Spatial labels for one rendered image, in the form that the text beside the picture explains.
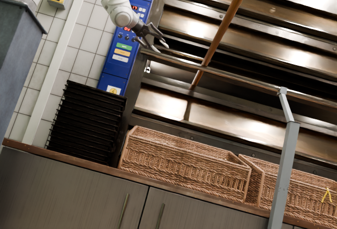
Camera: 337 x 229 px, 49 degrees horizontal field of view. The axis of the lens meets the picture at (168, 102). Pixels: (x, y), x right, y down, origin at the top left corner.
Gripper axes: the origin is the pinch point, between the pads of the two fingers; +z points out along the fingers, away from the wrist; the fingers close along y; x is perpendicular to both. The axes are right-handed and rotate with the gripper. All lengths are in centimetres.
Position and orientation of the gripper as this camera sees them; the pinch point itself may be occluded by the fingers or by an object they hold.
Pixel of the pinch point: (160, 47)
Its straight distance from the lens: 209.8
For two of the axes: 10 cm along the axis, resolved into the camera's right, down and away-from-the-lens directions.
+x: 1.1, 5.5, -8.3
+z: 6.8, 5.6, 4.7
